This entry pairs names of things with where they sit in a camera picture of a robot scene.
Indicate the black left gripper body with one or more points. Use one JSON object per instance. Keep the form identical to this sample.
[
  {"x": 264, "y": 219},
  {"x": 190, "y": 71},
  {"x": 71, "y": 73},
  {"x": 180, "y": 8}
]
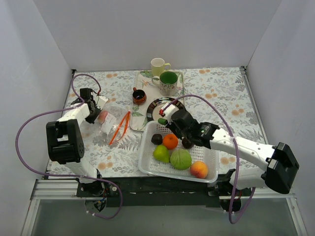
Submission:
[{"x": 93, "y": 114}]

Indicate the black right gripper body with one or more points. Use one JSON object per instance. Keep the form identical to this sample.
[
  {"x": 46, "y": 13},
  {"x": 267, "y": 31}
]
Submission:
[{"x": 173, "y": 127}]

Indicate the clear zip top bag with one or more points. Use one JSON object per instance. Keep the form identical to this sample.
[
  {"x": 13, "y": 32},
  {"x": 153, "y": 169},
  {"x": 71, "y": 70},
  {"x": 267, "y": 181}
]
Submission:
[{"x": 115, "y": 125}]

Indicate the fake dark plum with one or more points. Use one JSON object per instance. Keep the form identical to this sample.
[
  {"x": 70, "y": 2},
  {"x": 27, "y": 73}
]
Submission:
[
  {"x": 157, "y": 139},
  {"x": 187, "y": 144}
]

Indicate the fake green cucumber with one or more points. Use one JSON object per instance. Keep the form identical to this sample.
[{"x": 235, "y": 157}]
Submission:
[{"x": 162, "y": 121}]

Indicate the fake orange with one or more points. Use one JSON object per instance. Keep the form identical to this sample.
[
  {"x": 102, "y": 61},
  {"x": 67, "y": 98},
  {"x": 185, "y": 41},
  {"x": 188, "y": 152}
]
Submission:
[{"x": 170, "y": 141}]

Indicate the fake green apple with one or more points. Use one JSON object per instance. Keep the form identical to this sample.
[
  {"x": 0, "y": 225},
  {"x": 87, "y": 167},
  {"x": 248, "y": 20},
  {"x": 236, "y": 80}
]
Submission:
[{"x": 161, "y": 153}]

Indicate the fake peach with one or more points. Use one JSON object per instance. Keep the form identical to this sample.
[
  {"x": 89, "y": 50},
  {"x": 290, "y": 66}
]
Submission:
[{"x": 199, "y": 169}]

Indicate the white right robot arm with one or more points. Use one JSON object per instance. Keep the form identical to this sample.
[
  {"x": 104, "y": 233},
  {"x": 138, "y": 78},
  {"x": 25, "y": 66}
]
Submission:
[{"x": 278, "y": 165}]

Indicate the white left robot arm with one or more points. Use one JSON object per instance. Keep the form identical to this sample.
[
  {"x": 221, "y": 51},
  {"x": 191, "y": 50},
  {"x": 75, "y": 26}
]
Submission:
[{"x": 65, "y": 142}]

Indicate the striped rim ceramic plate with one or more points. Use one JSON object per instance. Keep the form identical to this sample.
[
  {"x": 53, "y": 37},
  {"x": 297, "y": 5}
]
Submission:
[{"x": 153, "y": 109}]

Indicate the small orange black cup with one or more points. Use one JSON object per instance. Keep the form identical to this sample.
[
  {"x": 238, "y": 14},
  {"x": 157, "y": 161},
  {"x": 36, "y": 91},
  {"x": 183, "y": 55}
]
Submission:
[{"x": 139, "y": 96}]

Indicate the green interior floral mug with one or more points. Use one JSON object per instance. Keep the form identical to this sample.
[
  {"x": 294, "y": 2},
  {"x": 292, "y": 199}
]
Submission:
[{"x": 166, "y": 83}]

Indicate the white plastic basket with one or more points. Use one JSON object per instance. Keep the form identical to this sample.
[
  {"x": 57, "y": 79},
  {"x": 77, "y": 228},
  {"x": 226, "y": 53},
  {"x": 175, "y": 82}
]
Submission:
[{"x": 149, "y": 165}]

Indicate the floral serving tray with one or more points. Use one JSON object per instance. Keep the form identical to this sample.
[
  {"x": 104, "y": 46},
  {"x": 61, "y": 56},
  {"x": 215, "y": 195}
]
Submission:
[{"x": 138, "y": 117}]

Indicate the pale yellow mug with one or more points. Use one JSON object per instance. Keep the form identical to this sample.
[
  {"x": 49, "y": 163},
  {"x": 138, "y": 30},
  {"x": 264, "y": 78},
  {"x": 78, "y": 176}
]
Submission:
[{"x": 158, "y": 66}]

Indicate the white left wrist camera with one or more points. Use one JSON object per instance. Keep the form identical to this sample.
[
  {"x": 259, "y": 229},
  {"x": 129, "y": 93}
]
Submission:
[{"x": 101, "y": 101}]

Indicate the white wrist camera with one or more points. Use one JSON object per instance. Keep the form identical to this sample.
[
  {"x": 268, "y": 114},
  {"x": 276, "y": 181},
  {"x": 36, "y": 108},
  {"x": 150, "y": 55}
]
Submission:
[
  {"x": 167, "y": 110},
  {"x": 101, "y": 101}
]

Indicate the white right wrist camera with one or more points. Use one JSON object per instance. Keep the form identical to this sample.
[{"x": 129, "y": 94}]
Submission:
[{"x": 167, "y": 110}]

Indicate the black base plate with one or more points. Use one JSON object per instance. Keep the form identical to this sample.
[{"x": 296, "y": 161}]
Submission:
[{"x": 162, "y": 191}]

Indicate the aluminium frame rail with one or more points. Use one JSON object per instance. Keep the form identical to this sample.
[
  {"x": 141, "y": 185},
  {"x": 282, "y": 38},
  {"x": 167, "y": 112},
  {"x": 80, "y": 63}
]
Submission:
[{"x": 55, "y": 189}]

